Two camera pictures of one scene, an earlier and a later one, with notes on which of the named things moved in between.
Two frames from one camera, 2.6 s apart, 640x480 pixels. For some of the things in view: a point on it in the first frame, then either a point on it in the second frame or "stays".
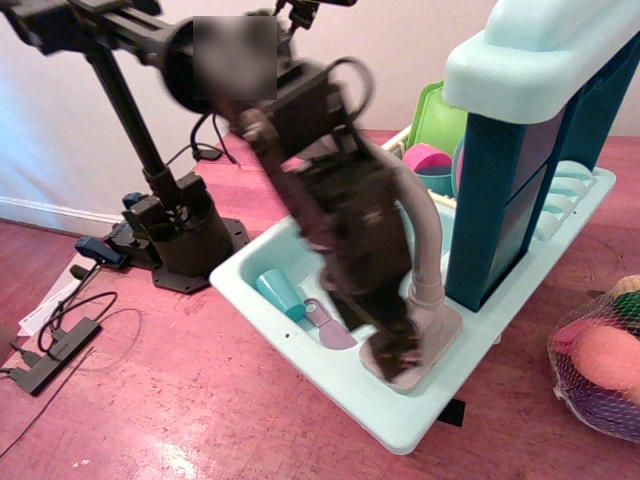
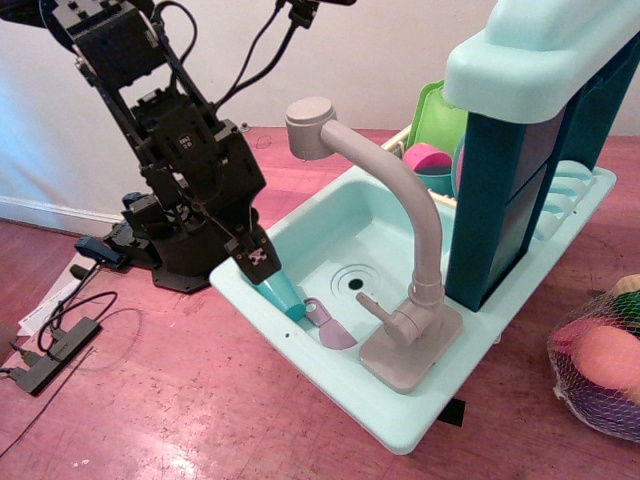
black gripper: [357, 227] -> [191, 161]
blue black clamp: [100, 250] stays
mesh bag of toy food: [594, 363] stays
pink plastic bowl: [427, 159] stays
